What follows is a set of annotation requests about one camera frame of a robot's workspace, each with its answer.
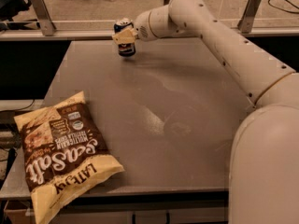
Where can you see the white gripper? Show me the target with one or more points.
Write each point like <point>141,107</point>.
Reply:
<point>142,27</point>

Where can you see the blue pepsi can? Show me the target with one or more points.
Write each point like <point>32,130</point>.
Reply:
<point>125,50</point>

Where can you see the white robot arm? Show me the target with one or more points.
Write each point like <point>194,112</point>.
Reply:
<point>264,162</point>

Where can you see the brown sea salt chip bag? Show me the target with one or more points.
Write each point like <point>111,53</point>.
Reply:
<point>64,153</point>

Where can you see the cardboard box under table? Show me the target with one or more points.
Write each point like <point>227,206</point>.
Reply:
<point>20,212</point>

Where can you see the left metal bracket post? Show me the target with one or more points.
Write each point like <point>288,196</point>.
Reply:
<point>47,26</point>

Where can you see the right metal bracket post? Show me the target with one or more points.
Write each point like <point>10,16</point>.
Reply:
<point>246,22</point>

